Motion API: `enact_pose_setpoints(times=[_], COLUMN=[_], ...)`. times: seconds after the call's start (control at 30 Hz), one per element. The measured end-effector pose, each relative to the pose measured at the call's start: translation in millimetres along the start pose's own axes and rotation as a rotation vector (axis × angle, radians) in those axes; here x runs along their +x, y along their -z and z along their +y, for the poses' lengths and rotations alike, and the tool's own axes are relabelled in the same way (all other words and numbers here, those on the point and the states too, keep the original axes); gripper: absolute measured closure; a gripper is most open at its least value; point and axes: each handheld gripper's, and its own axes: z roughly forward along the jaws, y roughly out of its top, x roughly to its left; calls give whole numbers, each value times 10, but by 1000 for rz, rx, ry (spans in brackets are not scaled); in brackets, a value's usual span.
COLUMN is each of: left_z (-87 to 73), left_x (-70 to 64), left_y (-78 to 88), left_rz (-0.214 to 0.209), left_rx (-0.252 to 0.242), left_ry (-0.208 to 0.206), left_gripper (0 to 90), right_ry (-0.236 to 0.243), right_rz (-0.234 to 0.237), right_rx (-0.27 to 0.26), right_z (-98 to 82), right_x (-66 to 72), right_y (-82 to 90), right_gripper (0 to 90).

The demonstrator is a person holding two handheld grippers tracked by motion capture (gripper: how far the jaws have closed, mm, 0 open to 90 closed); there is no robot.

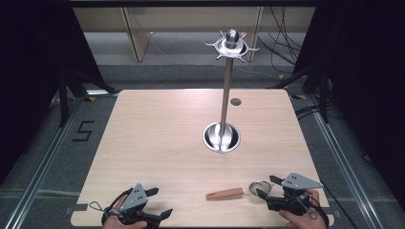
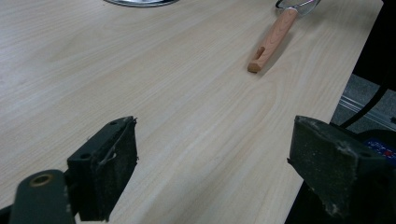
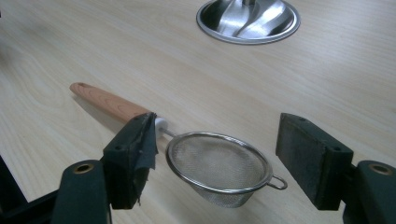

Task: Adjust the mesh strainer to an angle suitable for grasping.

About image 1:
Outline black tripod stand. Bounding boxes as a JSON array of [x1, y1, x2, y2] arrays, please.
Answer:
[[56, 67, 119, 129], [266, 60, 331, 124]]

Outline aluminium floor rail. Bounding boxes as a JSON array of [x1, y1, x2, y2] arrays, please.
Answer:
[[305, 94, 385, 229], [2, 95, 86, 229]]

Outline black cables beside table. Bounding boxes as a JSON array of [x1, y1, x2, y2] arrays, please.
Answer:
[[293, 104, 321, 121]]

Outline person's right hand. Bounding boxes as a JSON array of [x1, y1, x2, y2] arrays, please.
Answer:
[[278, 188, 330, 229]]

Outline metal utensil rack stand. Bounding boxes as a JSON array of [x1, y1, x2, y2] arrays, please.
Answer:
[[202, 29, 260, 154]]

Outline bundle of black floor cables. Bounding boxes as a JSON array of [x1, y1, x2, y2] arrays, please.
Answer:
[[257, 6, 304, 67]]

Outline light wooden furniture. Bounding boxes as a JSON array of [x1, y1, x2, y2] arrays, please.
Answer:
[[73, 6, 317, 64]]

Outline wooden handled mesh strainer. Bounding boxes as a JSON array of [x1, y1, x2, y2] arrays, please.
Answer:
[[205, 179, 273, 201]]

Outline long black gripper cable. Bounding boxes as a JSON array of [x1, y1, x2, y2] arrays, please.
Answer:
[[318, 181, 352, 229]]

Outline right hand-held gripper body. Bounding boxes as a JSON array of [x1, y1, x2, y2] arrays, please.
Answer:
[[266, 172, 325, 216]]

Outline black curtain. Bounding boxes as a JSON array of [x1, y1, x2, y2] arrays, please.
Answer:
[[0, 0, 107, 187], [291, 0, 405, 203]]

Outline person's left hand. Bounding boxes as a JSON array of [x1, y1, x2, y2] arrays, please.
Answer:
[[101, 195, 148, 229]]

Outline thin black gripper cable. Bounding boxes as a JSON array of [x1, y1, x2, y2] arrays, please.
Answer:
[[88, 200, 107, 213]]

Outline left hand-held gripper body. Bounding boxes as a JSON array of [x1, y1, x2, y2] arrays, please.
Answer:
[[109, 182, 160, 228]]

